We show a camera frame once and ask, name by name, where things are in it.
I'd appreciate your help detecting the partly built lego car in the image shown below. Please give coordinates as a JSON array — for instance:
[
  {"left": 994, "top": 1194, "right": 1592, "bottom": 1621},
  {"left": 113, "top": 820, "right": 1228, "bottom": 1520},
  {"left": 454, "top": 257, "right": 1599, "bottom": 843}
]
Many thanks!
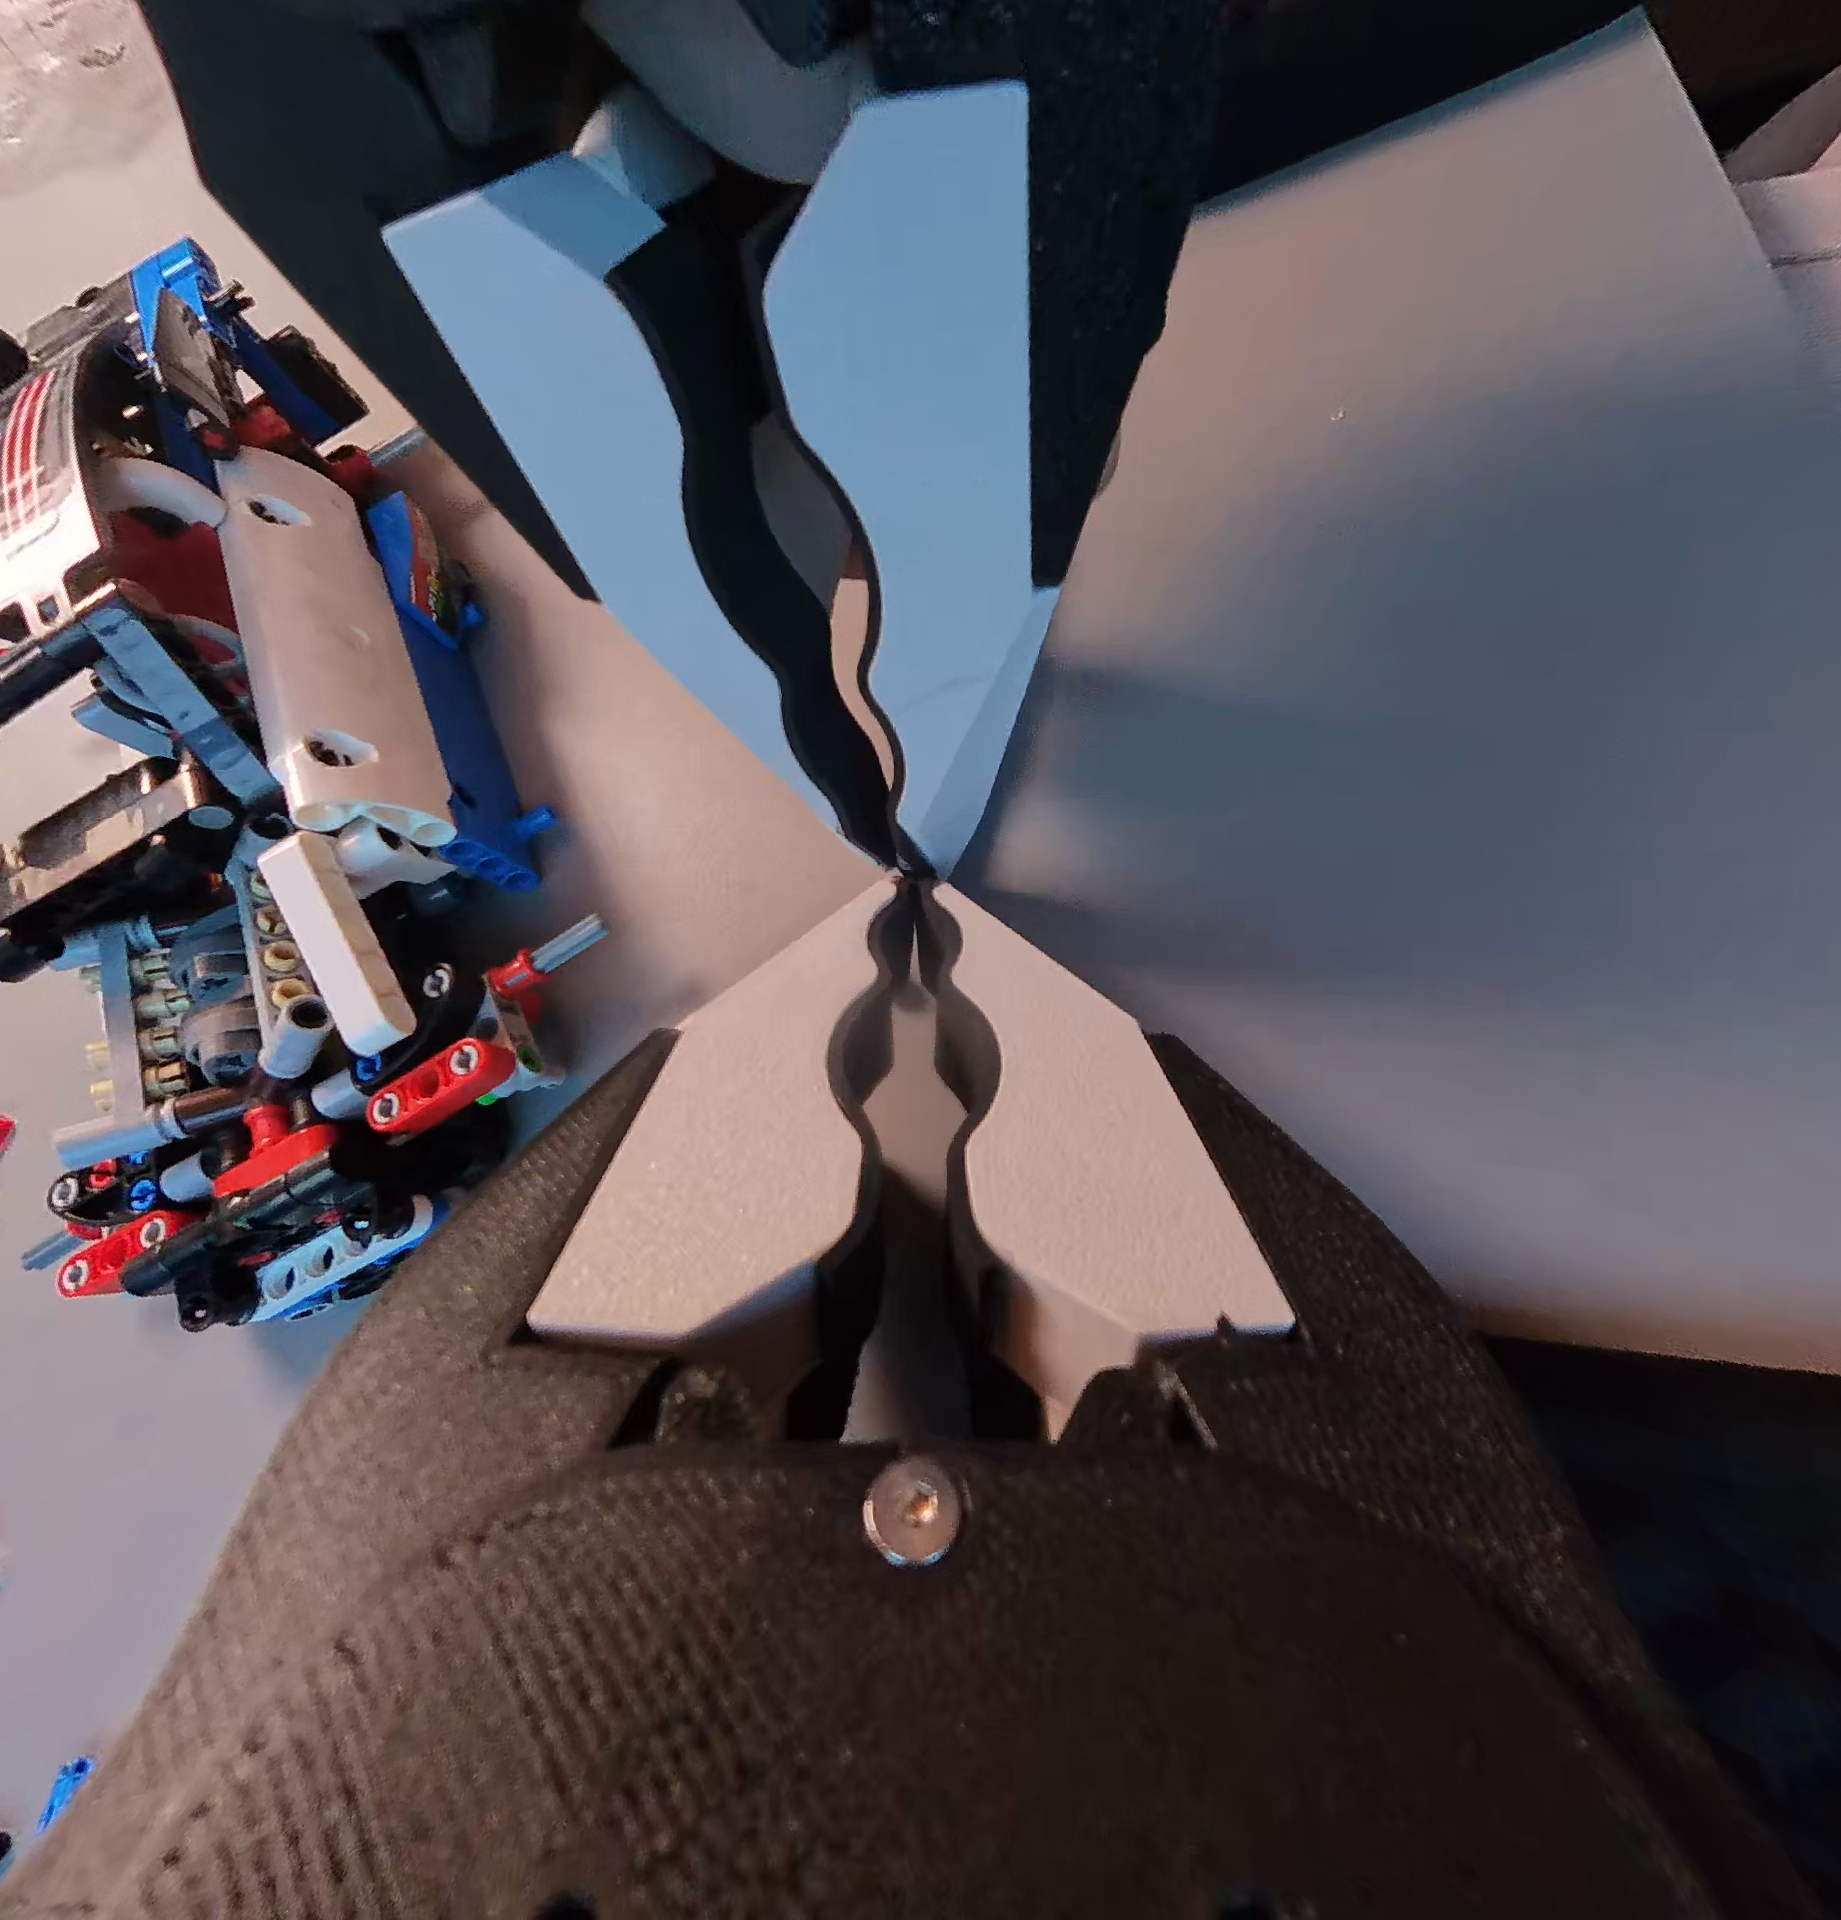
[{"left": 0, "top": 239, "right": 610, "bottom": 1335}]

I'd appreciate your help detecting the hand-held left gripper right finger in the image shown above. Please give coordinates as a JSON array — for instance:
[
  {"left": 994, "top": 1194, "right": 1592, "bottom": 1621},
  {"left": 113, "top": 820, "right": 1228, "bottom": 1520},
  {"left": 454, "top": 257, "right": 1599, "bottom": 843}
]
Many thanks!
[{"left": 924, "top": 881, "right": 1301, "bottom": 1445}]

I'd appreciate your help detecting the pile of blue black pins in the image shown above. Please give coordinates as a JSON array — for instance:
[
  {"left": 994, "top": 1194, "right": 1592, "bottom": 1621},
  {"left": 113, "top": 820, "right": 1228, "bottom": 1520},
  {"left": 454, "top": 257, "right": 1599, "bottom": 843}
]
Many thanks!
[{"left": 0, "top": 1754, "right": 100, "bottom": 1894}]

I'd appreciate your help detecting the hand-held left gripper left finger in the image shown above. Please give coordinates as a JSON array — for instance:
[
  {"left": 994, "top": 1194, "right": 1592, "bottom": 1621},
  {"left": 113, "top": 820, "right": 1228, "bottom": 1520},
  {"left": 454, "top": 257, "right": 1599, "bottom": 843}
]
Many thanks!
[{"left": 528, "top": 876, "right": 914, "bottom": 1442}]

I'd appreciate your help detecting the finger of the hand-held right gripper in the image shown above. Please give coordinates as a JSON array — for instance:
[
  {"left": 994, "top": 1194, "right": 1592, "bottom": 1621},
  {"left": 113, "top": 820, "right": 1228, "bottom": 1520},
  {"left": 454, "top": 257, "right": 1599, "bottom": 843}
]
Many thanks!
[
  {"left": 759, "top": 79, "right": 1067, "bottom": 874},
  {"left": 384, "top": 150, "right": 926, "bottom": 874}
]

